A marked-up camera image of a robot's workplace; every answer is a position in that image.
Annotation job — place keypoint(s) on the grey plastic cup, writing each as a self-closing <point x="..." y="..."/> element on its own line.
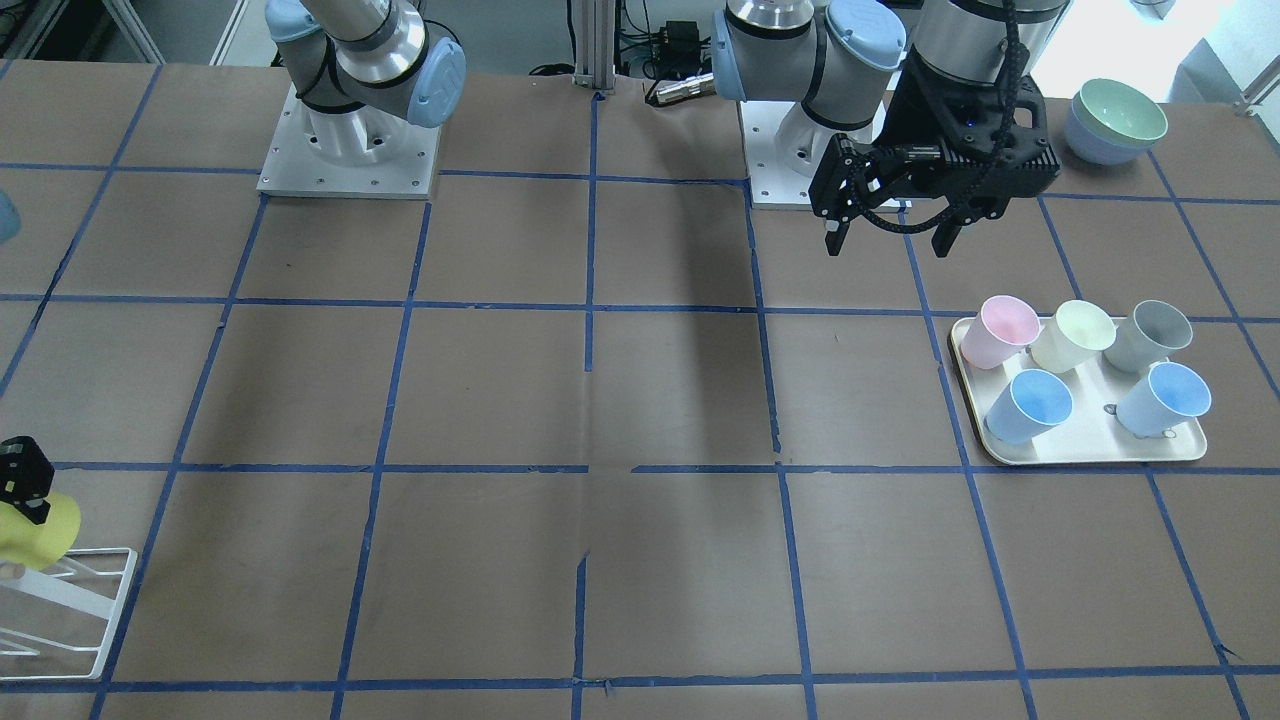
<point x="1154" y="331"/>

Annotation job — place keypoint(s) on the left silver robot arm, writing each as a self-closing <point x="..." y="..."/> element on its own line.
<point x="842" y="61"/>

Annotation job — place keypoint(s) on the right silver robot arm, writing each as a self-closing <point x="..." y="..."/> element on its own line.
<point x="354" y="63"/>

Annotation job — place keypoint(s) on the blue-grey bowl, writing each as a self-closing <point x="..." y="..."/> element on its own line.
<point x="1094" y="148"/>

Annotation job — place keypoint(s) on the green bowl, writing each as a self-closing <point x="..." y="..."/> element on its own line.
<point x="1119" y="113"/>

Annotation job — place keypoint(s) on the cream plastic tray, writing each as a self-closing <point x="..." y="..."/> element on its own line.
<point x="1092" y="434"/>

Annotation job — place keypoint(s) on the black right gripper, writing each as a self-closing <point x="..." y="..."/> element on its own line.
<point x="24" y="476"/>

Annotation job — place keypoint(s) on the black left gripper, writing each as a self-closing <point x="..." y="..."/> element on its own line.
<point x="912" y="112"/>

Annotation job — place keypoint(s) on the white wire cup rack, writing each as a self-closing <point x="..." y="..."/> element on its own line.
<point x="59" y="624"/>

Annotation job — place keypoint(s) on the light blue cup front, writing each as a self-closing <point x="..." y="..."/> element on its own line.
<point x="1169" y="394"/>
<point x="1034" y="402"/>

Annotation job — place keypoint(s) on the pale yellow plastic cup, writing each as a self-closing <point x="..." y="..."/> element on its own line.
<point x="1075" y="333"/>

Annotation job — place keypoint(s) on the pink plastic cup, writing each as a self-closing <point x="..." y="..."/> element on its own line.
<point x="1003" y="327"/>

